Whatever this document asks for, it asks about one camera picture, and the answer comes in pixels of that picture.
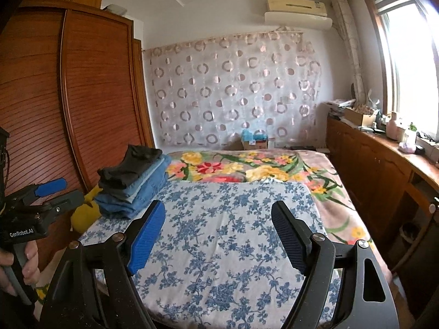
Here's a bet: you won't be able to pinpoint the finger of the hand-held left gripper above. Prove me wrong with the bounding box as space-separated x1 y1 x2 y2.
5 177 68 204
32 189 85 218

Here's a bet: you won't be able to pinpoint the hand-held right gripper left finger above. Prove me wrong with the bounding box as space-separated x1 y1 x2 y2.
36 200 167 329

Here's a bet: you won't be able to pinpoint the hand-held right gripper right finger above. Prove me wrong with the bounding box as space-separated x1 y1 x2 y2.
271 200 402 329

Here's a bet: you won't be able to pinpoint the black pants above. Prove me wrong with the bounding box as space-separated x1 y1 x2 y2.
98 145 163 190

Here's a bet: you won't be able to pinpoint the person's left hand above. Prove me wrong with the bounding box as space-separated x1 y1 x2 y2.
0 239 41 296

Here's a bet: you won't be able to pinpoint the yellow plush toy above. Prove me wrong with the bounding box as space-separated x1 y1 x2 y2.
70 185 103 234

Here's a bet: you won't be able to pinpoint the blue denim jeans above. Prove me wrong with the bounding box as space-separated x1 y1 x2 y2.
94 173 169 219

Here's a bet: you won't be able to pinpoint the faded blue jeans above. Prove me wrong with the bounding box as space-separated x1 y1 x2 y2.
117 154 172 196

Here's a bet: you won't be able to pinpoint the blue floral bed sheet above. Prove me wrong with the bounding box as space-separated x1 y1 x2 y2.
77 180 344 329

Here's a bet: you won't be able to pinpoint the floral floor mat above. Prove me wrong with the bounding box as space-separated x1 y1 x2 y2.
34 264 59 307

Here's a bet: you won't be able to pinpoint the colourful flower blanket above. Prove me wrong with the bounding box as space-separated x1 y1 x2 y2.
166 149 393 278

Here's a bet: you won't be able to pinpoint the wooden wardrobe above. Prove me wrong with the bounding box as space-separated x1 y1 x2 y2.
0 0 155 275

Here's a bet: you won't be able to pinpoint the small cardboard box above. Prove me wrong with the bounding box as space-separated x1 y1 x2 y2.
241 138 269 150

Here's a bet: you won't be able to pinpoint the long wooden cabinet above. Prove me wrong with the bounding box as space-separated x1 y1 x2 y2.
324 115 439 282

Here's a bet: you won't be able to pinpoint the open cardboard box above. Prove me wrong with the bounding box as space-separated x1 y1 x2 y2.
344 104 378 127

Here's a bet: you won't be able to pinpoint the stack of papers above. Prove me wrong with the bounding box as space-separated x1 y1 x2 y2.
322 99 357 115

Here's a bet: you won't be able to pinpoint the white plastic bag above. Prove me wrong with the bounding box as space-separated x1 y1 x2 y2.
398 123 418 153

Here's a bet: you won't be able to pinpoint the white curtain with circles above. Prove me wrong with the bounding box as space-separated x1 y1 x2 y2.
142 31 323 148

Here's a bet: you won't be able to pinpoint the beige wrapped pipe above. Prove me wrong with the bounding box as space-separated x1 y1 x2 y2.
331 0 366 100

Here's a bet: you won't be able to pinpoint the window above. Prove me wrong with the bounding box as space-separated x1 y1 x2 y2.
362 0 439 165

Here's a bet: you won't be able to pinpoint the air conditioner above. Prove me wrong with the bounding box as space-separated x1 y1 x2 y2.
264 0 333 30

